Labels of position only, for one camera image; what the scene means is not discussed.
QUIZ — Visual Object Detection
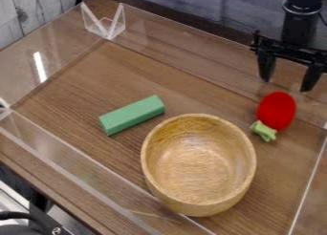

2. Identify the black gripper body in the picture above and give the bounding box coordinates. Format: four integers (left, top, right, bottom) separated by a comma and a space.
251, 31, 327, 66

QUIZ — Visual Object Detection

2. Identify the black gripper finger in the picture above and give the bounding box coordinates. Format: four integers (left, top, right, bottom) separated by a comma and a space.
256, 50, 276, 82
300, 63, 327, 92

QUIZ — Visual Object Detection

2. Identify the red plush fruit green stem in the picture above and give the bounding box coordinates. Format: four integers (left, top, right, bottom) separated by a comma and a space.
251, 91, 296, 142

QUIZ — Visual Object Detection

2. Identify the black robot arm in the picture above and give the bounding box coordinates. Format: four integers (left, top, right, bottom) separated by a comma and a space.
251, 0, 327, 92

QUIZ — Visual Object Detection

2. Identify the wooden oval bowl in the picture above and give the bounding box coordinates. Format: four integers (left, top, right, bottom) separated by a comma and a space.
140, 114, 256, 217

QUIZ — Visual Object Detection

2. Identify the green rectangular block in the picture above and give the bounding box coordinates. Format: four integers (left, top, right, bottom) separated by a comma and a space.
99, 95, 164, 136

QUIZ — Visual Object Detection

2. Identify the clear acrylic tray enclosure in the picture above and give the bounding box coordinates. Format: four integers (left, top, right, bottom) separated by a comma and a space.
0, 2, 327, 235

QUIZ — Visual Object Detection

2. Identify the black clamp mount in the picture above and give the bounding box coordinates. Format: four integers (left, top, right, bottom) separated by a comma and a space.
0, 204, 75, 235

